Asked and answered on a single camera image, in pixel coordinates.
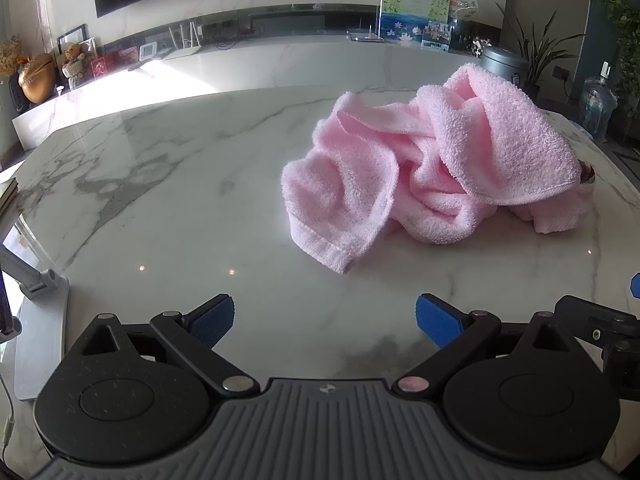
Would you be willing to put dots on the small dark patterned object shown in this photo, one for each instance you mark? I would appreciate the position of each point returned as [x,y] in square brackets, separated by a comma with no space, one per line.
[587,172]

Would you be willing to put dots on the brown teddy bear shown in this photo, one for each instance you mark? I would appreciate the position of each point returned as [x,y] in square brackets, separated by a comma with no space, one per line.
[75,65]

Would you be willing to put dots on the small framed photo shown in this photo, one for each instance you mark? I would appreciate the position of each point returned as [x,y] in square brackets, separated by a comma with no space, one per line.
[435,36]

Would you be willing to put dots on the potted long-leaf plant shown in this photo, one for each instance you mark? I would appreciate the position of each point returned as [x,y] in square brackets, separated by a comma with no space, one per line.
[537,50]

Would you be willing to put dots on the leafy green plant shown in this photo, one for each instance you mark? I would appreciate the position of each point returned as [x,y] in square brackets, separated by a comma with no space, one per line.
[627,35]

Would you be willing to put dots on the clear water bottle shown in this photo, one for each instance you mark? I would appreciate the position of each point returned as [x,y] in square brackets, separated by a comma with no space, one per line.
[597,105]

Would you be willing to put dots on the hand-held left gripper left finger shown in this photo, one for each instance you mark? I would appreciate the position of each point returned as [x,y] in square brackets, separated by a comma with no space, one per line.
[216,319]

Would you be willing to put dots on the grey metal stand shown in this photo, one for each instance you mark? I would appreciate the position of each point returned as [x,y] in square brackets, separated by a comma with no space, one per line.
[42,330]

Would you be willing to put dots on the small white desk clock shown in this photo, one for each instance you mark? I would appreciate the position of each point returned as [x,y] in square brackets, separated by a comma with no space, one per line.
[149,51]

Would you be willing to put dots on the black picture frame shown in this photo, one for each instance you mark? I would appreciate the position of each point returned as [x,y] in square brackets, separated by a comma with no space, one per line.
[70,35]

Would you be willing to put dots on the round paper fan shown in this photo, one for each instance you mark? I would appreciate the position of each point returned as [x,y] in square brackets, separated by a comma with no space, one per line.
[462,4]

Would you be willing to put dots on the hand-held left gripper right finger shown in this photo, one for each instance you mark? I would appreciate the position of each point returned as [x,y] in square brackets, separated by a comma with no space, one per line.
[440,320]

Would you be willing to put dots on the red greeting card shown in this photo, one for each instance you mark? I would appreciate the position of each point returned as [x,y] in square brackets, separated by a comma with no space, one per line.
[102,67]

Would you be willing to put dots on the white router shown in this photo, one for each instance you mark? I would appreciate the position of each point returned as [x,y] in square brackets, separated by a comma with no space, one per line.
[182,51]

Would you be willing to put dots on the wall socket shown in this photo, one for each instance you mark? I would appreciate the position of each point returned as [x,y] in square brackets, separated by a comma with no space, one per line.
[560,73]

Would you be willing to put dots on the pink towel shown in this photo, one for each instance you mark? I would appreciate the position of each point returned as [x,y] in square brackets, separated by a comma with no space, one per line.
[450,160]

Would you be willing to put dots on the golden ball ornament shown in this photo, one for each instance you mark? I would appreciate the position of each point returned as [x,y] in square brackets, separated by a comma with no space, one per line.
[37,80]

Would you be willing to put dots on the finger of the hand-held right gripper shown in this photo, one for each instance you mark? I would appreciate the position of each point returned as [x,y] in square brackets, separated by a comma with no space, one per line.
[595,322]
[636,286]

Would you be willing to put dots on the dried flower bunch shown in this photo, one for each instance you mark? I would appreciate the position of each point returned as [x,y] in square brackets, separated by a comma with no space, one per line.
[10,52]

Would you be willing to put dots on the grey metal tin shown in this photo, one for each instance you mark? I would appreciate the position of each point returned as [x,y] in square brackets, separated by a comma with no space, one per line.
[504,65]

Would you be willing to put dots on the lotus pond painting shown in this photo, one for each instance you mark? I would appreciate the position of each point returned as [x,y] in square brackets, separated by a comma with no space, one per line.
[402,20]

